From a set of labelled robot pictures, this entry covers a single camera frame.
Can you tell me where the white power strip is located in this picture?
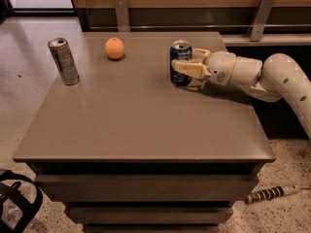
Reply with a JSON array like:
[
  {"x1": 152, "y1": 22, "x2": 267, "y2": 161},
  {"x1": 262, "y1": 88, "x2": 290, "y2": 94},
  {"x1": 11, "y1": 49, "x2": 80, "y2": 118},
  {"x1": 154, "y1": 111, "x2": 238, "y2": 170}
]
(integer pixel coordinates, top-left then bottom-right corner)
[{"x1": 245, "y1": 184, "x2": 300, "y2": 204}]

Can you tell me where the orange fruit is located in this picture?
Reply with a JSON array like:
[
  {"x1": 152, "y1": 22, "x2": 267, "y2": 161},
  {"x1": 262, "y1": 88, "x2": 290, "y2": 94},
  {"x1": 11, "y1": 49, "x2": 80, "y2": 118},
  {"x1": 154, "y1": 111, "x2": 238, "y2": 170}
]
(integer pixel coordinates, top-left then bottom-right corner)
[{"x1": 105, "y1": 38, "x2": 124, "y2": 59}]

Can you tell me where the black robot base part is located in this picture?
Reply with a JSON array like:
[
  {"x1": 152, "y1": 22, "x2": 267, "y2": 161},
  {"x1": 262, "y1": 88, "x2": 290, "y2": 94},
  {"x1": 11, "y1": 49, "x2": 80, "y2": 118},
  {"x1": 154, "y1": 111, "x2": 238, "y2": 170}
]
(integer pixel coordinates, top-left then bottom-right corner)
[{"x1": 0, "y1": 169, "x2": 43, "y2": 233}]

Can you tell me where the silver tall energy drink can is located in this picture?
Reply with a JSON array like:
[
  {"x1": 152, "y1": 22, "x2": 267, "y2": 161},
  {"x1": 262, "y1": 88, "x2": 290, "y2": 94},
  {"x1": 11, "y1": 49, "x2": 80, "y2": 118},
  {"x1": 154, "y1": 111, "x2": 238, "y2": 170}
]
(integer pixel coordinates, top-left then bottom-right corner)
[{"x1": 48, "y1": 38, "x2": 80, "y2": 85}]

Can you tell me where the blue pepsi can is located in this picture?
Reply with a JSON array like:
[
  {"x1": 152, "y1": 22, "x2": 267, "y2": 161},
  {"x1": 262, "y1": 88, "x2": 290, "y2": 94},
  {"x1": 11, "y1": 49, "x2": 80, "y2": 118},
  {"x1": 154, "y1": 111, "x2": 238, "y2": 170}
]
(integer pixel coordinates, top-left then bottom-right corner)
[{"x1": 170, "y1": 40, "x2": 192, "y2": 86}]

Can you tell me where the left metal bracket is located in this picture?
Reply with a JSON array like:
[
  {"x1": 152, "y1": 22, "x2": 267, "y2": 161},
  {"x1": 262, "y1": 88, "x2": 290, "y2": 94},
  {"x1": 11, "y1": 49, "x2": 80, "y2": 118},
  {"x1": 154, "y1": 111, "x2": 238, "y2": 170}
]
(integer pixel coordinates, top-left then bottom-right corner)
[{"x1": 114, "y1": 0, "x2": 130, "y2": 32}]

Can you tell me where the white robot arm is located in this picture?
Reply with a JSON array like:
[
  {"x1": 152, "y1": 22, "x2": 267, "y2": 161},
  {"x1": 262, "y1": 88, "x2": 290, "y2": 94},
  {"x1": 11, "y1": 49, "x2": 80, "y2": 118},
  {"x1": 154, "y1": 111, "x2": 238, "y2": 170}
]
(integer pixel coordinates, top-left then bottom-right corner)
[{"x1": 171, "y1": 49, "x2": 311, "y2": 138}]

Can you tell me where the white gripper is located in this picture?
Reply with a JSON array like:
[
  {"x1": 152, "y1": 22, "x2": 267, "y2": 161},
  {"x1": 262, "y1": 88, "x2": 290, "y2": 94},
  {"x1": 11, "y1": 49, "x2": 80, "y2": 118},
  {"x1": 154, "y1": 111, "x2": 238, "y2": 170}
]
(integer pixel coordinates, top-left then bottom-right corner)
[{"x1": 171, "y1": 49, "x2": 236, "y2": 84}]

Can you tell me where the grey drawer cabinet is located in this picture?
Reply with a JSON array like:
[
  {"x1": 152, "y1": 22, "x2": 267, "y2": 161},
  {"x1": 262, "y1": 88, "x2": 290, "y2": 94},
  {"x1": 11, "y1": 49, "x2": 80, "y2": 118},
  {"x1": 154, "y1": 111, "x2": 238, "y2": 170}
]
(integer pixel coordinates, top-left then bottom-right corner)
[{"x1": 15, "y1": 33, "x2": 275, "y2": 233}]

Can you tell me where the right metal bracket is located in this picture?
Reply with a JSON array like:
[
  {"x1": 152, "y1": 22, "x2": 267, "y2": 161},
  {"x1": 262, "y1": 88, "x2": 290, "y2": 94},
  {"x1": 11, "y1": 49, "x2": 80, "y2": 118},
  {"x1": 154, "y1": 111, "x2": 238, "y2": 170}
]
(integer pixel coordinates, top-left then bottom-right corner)
[{"x1": 247, "y1": 0, "x2": 275, "y2": 42}]

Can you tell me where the metal bracket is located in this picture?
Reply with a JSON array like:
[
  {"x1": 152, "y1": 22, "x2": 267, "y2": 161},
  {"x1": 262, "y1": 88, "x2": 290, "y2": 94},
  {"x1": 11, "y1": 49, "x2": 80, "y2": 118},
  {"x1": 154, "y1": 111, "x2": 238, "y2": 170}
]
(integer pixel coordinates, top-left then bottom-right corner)
[
  {"x1": 247, "y1": 0, "x2": 275, "y2": 42},
  {"x1": 114, "y1": 0, "x2": 130, "y2": 32}
]

